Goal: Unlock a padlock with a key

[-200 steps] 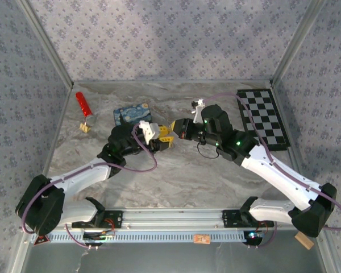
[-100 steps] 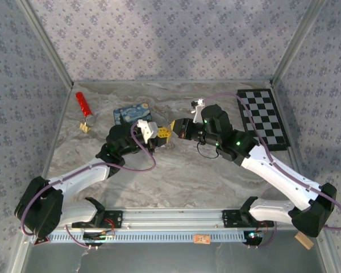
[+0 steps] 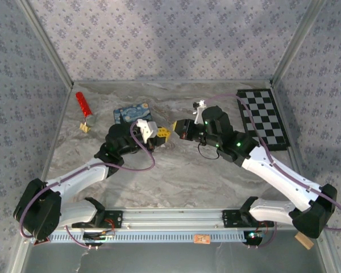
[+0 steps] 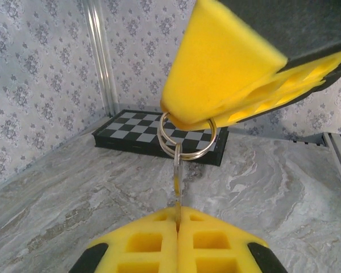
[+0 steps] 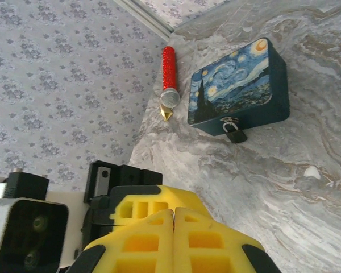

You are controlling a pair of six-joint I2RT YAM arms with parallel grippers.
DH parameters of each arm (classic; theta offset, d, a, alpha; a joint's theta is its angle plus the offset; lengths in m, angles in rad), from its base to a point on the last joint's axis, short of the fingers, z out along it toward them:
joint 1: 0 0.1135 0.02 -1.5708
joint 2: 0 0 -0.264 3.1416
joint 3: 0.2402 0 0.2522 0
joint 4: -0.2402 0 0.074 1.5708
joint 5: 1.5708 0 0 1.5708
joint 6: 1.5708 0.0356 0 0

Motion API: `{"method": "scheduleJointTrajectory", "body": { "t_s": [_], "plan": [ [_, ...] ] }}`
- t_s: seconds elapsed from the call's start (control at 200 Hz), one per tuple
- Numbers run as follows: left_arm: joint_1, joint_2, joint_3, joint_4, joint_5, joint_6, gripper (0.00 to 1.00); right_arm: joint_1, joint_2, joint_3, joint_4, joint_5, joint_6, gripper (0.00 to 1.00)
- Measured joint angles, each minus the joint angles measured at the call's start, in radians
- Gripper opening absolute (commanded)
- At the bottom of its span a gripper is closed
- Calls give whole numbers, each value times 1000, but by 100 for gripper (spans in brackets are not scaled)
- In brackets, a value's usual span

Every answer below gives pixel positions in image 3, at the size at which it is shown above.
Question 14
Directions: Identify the starry night print box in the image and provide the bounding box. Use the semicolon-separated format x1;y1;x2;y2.
113;102;154;126

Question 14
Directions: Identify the red glitter cylinder silver cap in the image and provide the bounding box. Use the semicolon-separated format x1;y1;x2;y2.
75;91;98;126

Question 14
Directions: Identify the black grey chessboard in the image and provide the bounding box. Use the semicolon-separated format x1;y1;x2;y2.
235;88;291;152

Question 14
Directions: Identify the orange label sticker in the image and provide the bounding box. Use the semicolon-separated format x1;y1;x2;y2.
193;234;211;245

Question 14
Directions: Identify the small wooden block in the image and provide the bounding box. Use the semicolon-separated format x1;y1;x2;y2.
294;231;314;250

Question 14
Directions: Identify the thin black right gripper cable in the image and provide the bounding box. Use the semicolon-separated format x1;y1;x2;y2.
197;142;220;160

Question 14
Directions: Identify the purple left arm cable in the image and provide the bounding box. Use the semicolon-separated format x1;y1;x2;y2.
19;121;156;239

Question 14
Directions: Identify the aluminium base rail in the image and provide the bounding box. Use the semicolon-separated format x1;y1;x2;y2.
102;209;245;229

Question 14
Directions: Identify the white slotted cable duct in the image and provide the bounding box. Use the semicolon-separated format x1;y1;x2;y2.
49;230;247;244

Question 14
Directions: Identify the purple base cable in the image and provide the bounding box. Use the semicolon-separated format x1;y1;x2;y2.
65;226;99;250
248;223;278;249

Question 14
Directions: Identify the metal frame post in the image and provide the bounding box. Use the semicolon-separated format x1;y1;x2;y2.
16;0;74;88
269;0;327;86

